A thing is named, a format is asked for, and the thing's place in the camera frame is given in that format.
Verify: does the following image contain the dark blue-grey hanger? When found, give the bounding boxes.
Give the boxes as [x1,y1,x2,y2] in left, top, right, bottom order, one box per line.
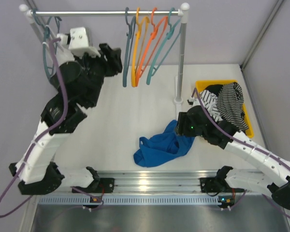
[122,7,136,87]

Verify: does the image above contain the blue tank top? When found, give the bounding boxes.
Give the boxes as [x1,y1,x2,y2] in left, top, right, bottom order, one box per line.
[133,120,195,168]

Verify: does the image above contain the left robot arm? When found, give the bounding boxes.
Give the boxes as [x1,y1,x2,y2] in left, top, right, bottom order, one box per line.
[9,43,123,195]

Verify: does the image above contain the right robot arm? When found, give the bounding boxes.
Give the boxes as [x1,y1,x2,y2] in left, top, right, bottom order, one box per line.
[175,106,290,210]

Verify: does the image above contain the yellow hanger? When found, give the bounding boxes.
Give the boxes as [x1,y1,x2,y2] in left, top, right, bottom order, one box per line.
[131,7,150,87]

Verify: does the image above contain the white garment on hanger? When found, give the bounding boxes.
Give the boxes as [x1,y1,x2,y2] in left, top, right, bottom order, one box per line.
[46,26,75,65]

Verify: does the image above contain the orange hanger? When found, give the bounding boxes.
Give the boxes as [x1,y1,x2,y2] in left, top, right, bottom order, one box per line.
[135,7,168,87]

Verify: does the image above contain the teal hanger with garment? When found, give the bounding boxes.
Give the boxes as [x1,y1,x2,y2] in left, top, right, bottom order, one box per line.
[32,8,62,82]

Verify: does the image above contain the teal hanger right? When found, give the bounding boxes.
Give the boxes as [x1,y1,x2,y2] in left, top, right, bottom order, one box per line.
[146,7,181,85]

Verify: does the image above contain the yellow plastic bin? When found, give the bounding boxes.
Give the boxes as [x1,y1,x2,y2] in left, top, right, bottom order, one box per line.
[195,79,254,138]

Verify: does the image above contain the black garment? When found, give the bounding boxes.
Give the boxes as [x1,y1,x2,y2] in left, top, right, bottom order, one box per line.
[205,84,223,96]

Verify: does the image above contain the silver clothes rack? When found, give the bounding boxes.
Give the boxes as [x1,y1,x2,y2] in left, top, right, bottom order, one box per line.
[19,0,190,116]

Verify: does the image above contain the corner metal profile right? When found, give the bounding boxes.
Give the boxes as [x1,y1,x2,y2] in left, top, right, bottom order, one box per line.
[240,0,286,72]

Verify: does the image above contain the corner metal profile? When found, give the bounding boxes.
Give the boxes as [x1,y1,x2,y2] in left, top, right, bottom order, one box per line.
[19,0,73,232]
[240,0,286,72]

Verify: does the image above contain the corner metal profile left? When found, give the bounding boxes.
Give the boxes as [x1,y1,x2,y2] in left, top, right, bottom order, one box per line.
[19,0,73,232]

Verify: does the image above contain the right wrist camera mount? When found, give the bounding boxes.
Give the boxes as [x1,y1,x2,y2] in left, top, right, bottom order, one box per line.
[187,97,199,107]

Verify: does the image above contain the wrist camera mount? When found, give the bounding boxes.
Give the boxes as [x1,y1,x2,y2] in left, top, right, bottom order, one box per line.
[187,97,199,107]
[57,27,101,58]

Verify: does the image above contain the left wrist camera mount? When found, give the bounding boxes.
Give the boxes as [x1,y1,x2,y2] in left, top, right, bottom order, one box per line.
[57,27,101,58]

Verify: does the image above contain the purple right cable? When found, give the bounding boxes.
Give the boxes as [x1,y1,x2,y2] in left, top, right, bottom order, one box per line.
[192,87,290,223]

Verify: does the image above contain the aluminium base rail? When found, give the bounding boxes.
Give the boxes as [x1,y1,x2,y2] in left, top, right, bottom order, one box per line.
[36,170,290,206]

